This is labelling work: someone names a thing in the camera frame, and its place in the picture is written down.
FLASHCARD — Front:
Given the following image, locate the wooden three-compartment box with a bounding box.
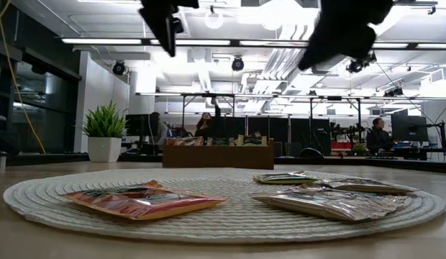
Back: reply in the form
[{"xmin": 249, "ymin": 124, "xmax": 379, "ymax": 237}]
[{"xmin": 161, "ymin": 138, "xmax": 276, "ymax": 171}]

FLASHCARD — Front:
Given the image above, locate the yellow hanging cable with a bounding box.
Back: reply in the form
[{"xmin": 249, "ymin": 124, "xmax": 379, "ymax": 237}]
[{"xmin": 0, "ymin": 0, "xmax": 47, "ymax": 155}]

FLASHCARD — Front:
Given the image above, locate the large black monitor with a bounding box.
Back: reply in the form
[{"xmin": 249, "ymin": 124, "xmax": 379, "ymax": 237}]
[{"xmin": 391, "ymin": 114, "xmax": 429, "ymax": 142}]

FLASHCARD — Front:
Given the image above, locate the black chair back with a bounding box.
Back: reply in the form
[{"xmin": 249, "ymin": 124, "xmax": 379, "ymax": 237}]
[{"xmin": 299, "ymin": 146, "xmax": 323, "ymax": 158}]

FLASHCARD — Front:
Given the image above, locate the black aluminium table frame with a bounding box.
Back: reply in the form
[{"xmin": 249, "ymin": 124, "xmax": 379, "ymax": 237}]
[{"xmin": 0, "ymin": 152, "xmax": 446, "ymax": 174}]

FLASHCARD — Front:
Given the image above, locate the large silver foil packet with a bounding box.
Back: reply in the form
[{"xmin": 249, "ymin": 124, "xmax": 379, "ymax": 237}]
[{"xmin": 251, "ymin": 186, "xmax": 410, "ymax": 222}]

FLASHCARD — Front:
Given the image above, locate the green lemon tea sachet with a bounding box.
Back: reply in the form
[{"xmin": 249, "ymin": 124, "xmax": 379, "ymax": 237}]
[
  {"xmin": 252, "ymin": 171, "xmax": 319, "ymax": 186},
  {"xmin": 236, "ymin": 132, "xmax": 269, "ymax": 147}
]

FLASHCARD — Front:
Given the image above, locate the green plant in white pot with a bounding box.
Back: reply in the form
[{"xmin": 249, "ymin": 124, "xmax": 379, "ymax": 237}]
[{"xmin": 81, "ymin": 100, "xmax": 129, "ymax": 163}]

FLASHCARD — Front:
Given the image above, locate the seated person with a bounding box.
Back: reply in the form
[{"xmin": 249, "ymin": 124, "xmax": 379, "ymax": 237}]
[
  {"xmin": 148, "ymin": 111, "xmax": 170, "ymax": 145},
  {"xmin": 366, "ymin": 117, "xmax": 394, "ymax": 155},
  {"xmin": 194, "ymin": 96, "xmax": 224, "ymax": 140}
]

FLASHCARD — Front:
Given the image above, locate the small black monitor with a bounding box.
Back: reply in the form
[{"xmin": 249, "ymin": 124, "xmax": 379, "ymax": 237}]
[{"xmin": 124, "ymin": 113, "xmax": 154, "ymax": 137}]

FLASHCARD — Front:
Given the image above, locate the white round woven placemat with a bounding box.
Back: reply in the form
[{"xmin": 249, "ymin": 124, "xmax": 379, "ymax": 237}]
[{"xmin": 2, "ymin": 167, "xmax": 446, "ymax": 245}]

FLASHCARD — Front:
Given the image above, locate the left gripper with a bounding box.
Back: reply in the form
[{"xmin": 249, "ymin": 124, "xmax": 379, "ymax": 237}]
[{"xmin": 138, "ymin": 0, "xmax": 201, "ymax": 58}]

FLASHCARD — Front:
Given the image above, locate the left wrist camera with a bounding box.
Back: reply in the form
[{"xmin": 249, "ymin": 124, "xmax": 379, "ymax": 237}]
[{"xmin": 171, "ymin": 16, "xmax": 186, "ymax": 35}]

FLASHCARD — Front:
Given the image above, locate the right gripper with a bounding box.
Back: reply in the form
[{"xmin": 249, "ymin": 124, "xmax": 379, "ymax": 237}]
[{"xmin": 297, "ymin": 0, "xmax": 395, "ymax": 71}]

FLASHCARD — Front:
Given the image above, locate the silver packet far right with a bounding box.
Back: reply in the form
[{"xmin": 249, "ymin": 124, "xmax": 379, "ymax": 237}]
[{"xmin": 316, "ymin": 177, "xmax": 419, "ymax": 196}]

